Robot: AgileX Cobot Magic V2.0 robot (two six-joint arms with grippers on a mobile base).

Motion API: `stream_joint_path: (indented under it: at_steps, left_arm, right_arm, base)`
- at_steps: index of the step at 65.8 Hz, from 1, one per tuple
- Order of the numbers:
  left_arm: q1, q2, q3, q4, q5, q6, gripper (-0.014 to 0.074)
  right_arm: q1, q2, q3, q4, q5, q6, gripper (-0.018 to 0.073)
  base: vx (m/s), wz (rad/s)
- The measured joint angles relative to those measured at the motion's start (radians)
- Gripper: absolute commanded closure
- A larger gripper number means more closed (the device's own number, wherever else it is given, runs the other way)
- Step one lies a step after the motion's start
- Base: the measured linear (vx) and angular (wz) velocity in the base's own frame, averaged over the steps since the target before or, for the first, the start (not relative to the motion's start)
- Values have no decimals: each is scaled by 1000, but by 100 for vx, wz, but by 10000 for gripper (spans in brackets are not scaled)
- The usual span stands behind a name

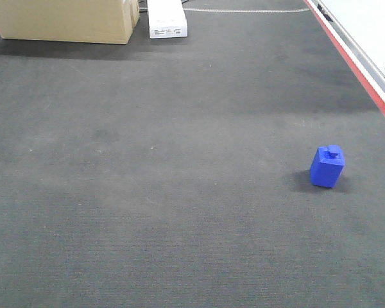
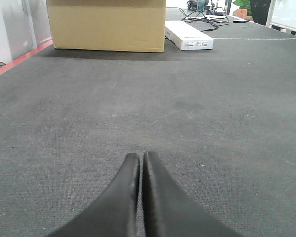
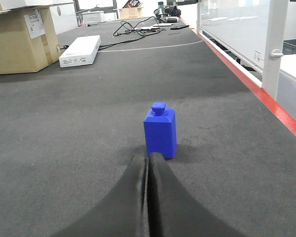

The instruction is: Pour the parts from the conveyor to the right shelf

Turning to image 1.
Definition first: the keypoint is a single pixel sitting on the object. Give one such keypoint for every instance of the brown cardboard box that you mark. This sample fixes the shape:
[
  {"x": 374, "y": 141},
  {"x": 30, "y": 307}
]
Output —
[{"x": 100, "y": 22}]

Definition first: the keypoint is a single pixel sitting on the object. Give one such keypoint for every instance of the white long carton box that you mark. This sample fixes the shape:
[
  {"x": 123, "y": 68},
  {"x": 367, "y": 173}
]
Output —
[{"x": 166, "y": 19}]

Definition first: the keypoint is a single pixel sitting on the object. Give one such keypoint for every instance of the white conveyor side rail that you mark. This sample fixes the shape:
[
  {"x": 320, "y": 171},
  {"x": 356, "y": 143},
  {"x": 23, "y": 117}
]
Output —
[{"x": 357, "y": 30}]

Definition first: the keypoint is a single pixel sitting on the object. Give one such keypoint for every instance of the blue plastic block part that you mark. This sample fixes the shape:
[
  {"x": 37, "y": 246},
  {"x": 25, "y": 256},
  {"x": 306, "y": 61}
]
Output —
[{"x": 327, "y": 166}]

